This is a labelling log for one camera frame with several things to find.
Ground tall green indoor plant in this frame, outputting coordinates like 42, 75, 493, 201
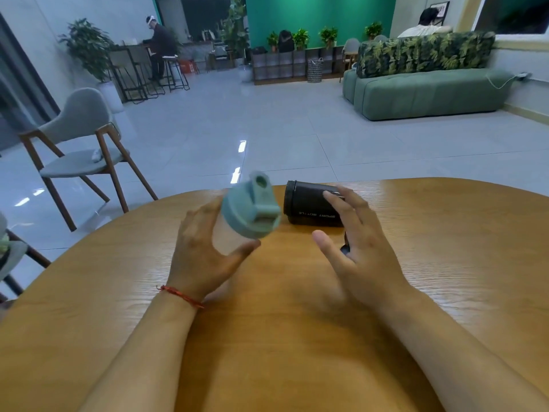
220, 0, 250, 61

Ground green upholstered sofa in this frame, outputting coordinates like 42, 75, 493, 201
342, 67, 516, 122

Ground large leafy potted plant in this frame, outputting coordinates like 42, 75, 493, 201
57, 19, 117, 84

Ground clear shaker bottle teal lid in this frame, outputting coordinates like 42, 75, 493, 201
212, 170, 282, 257

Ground window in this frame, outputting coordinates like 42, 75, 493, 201
475, 0, 549, 36

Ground red string bracelet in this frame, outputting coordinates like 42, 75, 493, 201
156, 285, 206, 310

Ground person's left forearm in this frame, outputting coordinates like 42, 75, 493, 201
78, 286, 207, 412

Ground person's right hand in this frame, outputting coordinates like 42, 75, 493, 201
312, 188, 424, 316

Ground white cable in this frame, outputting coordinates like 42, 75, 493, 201
486, 72, 522, 90

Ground white planter pot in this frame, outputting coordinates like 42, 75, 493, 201
95, 80, 125, 114

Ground person's right forearm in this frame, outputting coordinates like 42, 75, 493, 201
377, 286, 549, 412

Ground low dark wooden shelf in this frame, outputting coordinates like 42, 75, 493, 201
250, 45, 346, 86

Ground leaf print sofa backrest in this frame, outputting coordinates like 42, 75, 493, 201
355, 31, 496, 79

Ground black metal bar stool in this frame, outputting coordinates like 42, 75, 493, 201
162, 55, 191, 92
107, 46, 149, 104
129, 44, 166, 98

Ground framed wall picture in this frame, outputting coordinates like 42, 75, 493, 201
429, 1, 450, 26

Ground black shaker bottle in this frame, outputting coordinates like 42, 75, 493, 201
283, 180, 349, 228

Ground black bag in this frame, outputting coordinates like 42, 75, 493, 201
277, 29, 296, 54

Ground wire mesh basket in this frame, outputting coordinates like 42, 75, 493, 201
306, 57, 324, 84

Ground grey chair with wooden legs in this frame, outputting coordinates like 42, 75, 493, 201
0, 211, 52, 303
19, 87, 159, 232

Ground grey dining chair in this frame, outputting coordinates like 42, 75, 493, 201
341, 37, 361, 72

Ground person's left hand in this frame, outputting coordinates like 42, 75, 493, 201
166, 196, 262, 302

